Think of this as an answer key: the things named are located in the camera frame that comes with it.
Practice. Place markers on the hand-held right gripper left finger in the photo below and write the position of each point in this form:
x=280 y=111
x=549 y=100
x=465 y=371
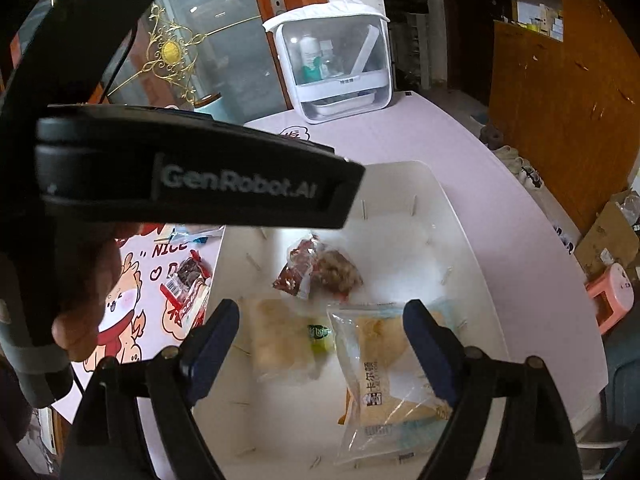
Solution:
x=207 y=355

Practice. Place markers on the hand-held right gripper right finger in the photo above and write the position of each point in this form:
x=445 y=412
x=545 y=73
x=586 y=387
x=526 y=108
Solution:
x=430 y=355

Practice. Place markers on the large bread packet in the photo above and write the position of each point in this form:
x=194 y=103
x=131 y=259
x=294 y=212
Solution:
x=385 y=360

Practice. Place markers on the red label cookie packet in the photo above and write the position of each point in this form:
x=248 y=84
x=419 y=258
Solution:
x=187 y=305

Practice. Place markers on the white blue snack packet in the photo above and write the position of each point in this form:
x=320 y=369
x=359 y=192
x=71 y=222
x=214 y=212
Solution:
x=200 y=235

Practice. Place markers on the yellow rice cracker packet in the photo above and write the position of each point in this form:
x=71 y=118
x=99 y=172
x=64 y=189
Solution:
x=275 y=335

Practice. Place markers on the dark chocolate cake packet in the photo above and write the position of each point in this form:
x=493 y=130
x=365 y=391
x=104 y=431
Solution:
x=192 y=270

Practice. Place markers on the small green candy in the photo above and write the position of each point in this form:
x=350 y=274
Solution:
x=320 y=336

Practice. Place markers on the brown chocolate snack packet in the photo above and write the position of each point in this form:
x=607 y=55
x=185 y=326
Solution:
x=295 y=270

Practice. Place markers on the white plastic bin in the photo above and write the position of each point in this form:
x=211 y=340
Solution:
x=400 y=240

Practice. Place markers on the person's left hand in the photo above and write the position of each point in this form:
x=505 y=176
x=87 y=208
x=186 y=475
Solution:
x=90 y=310

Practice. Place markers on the light blue canister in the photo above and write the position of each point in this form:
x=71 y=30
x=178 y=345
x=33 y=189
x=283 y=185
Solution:
x=209 y=105

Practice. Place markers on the wooden framed glass door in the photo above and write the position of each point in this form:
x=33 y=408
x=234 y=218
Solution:
x=240 y=60

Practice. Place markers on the gold door ornament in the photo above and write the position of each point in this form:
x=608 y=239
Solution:
x=171 y=51

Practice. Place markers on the white countertop cabinet appliance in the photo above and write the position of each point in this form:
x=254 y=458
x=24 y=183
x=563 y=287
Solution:
x=345 y=95

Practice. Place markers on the white teal bottle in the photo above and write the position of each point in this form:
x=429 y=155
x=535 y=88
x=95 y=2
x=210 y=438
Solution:
x=310 y=57

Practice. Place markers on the small clear bottle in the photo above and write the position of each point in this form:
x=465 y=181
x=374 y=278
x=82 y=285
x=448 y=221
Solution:
x=327 y=60

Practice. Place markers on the pink stool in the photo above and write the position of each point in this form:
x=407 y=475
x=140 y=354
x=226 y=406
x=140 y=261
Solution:
x=612 y=295

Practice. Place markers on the dark grey stool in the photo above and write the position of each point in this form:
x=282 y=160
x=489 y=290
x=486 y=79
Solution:
x=622 y=385

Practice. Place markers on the light shoe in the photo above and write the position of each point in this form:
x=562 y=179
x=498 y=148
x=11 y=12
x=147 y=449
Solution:
x=530 y=176

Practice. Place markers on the cardboard box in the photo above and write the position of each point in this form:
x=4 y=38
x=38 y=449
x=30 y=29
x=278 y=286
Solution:
x=605 y=235

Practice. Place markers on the grey shoe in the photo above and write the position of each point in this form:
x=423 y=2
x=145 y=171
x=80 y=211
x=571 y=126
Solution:
x=507 y=156

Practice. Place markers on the wooden cabinet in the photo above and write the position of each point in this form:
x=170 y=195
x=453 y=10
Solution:
x=565 y=120

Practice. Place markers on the wooden wall shelf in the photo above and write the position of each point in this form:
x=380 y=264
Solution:
x=535 y=5

